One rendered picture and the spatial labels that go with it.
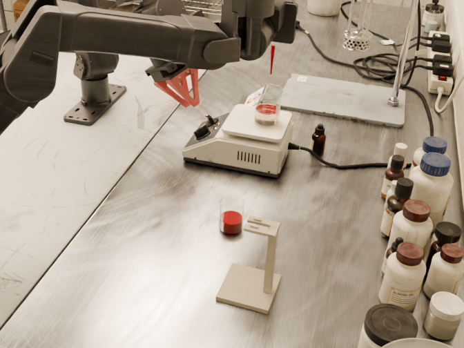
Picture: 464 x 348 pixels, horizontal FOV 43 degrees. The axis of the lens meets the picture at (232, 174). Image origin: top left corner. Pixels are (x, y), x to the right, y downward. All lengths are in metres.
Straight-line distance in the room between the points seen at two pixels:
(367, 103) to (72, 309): 0.88
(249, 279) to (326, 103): 0.64
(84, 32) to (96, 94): 0.58
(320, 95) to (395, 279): 0.71
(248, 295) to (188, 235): 0.17
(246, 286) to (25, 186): 0.47
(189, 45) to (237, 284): 0.36
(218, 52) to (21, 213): 0.46
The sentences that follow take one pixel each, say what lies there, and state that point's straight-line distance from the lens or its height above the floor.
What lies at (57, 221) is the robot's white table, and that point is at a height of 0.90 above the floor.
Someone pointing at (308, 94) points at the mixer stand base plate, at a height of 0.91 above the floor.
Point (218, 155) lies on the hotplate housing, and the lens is 1.15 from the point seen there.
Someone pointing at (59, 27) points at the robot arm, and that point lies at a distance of 0.78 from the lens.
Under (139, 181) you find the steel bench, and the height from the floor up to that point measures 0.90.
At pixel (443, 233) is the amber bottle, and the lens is 0.95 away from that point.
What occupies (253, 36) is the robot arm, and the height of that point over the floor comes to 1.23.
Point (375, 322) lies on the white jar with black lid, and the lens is 0.80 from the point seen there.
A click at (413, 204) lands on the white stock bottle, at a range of 0.95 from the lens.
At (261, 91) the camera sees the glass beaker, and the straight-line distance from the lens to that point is 1.15.
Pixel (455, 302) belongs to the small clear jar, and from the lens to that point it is 0.89.
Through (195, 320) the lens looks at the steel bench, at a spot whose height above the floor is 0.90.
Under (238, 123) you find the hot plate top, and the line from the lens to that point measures 1.15.
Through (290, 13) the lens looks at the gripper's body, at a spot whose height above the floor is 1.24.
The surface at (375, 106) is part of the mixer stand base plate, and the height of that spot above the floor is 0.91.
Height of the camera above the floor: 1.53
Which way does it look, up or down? 33 degrees down
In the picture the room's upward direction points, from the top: 3 degrees clockwise
